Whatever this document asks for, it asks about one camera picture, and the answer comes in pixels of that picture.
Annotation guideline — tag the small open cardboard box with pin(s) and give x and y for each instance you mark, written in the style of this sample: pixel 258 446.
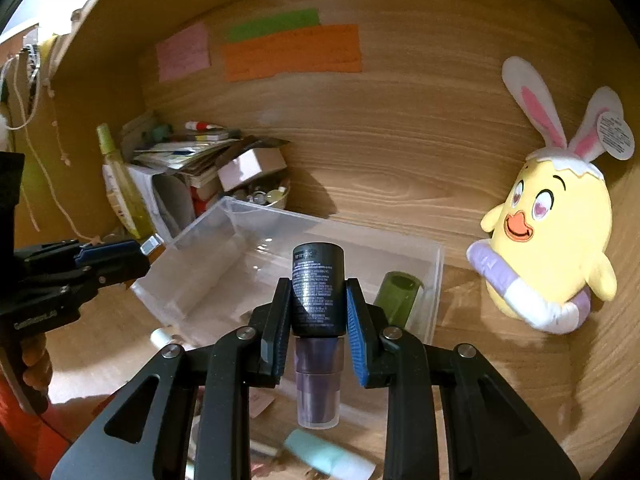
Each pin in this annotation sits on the small open cardboard box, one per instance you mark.
pixel 252 167

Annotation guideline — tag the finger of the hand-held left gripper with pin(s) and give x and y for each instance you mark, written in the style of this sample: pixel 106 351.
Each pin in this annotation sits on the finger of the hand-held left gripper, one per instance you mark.
pixel 92 255
pixel 120 271

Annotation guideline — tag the mint green tube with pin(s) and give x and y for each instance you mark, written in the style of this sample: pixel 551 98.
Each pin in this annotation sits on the mint green tube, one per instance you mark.
pixel 325 456

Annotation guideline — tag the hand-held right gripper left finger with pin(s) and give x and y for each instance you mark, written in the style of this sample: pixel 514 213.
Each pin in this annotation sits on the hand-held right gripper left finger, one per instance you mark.
pixel 282 332

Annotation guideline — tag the pile of papers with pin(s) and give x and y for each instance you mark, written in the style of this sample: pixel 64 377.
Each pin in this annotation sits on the pile of papers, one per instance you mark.
pixel 190 152

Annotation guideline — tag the red carton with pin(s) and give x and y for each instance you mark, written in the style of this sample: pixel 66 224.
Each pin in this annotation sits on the red carton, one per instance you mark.
pixel 205 200

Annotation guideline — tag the dark green bottle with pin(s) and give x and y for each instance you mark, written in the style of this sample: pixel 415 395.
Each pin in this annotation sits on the dark green bottle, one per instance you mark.
pixel 397 297

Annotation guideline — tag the yellow chick bunny plush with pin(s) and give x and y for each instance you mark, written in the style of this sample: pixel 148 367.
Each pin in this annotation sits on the yellow chick bunny plush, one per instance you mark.
pixel 550 240

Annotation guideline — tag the white and red tube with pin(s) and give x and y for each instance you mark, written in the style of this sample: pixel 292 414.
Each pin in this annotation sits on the white and red tube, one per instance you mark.
pixel 202 125

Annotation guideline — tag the white bowl of trinkets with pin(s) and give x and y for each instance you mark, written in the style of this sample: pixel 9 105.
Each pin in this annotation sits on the white bowl of trinkets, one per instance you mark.
pixel 260 201

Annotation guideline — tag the pink sticky note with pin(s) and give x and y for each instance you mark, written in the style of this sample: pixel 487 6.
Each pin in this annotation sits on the pink sticky note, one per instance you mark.
pixel 182 52

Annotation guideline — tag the yellow-green spray bottle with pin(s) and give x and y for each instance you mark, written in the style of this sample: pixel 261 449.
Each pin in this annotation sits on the yellow-green spray bottle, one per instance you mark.
pixel 121 180

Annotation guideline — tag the small teal figure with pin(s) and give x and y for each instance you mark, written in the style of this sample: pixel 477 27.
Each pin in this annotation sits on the small teal figure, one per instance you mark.
pixel 163 133

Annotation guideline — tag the clear plastic storage box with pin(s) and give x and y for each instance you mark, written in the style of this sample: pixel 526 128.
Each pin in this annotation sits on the clear plastic storage box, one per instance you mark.
pixel 240 270

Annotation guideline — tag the person's left hand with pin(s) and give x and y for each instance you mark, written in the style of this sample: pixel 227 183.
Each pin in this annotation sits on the person's left hand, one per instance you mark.
pixel 34 365

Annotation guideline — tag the orange sticky note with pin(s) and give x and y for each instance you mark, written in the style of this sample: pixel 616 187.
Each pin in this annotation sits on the orange sticky note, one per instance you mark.
pixel 295 55

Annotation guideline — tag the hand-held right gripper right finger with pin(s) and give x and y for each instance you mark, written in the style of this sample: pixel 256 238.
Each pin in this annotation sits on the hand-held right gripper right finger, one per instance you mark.
pixel 357 335

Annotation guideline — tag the grey pen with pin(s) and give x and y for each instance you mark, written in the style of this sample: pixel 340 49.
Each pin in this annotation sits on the grey pen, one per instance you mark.
pixel 265 450

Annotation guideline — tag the green sticky note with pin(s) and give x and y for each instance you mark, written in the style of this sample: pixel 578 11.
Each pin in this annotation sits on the green sticky note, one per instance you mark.
pixel 272 26

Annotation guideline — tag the small silver item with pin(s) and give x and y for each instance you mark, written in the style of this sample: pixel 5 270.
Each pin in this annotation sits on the small silver item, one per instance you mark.
pixel 150 245

